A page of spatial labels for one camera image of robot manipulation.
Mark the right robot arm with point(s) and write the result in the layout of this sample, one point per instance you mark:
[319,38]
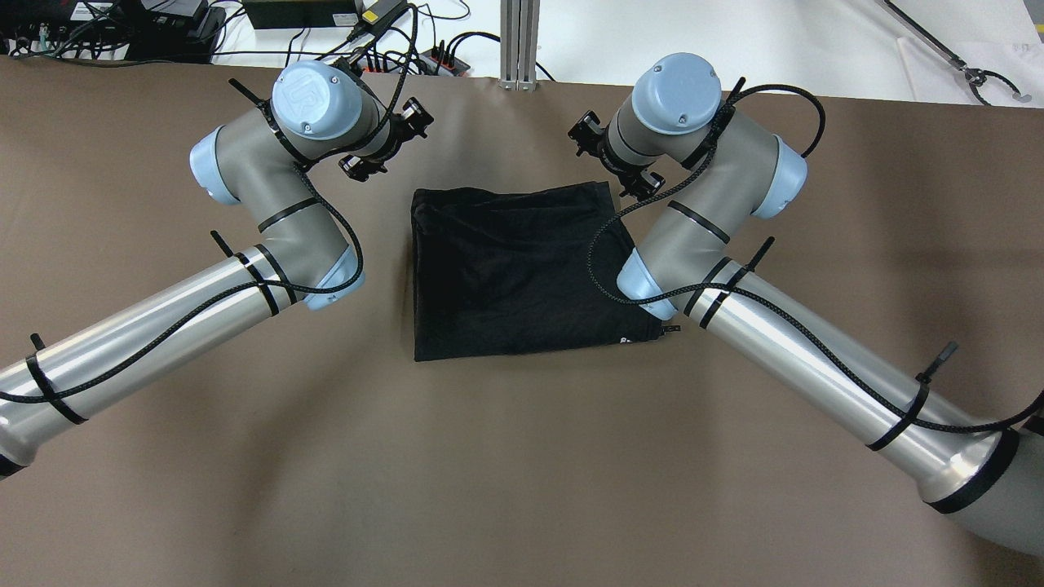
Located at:
[984,476]

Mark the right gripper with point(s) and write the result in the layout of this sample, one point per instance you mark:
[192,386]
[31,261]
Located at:
[607,160]

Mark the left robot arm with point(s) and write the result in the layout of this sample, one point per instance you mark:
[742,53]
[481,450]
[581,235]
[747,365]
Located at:
[308,253]

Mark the black graphic t-shirt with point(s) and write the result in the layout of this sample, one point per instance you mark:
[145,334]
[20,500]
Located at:
[519,273]

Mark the aluminium frame post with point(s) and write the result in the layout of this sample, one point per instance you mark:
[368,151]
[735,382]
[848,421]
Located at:
[518,44]

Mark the metal reacher grabber tool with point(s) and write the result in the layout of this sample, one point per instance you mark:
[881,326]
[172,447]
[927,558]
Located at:
[974,78]

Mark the orange grey power strip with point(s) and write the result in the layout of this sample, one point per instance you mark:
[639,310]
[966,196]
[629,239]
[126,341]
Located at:
[438,62]

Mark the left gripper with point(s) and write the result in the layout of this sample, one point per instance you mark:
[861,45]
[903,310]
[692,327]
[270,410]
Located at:
[393,139]

